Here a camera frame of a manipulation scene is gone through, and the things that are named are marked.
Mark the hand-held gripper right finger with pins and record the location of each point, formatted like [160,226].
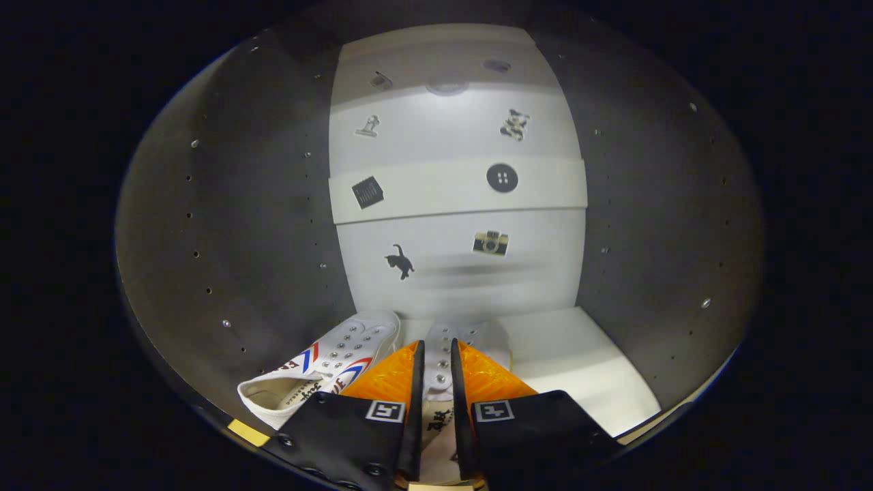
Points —
[462,436]

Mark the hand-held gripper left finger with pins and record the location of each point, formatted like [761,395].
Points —
[414,436]

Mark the white canvas shoe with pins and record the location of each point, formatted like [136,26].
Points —
[436,368]
[341,351]

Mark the dark grey shoe cabinet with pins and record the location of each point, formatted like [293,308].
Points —
[239,239]

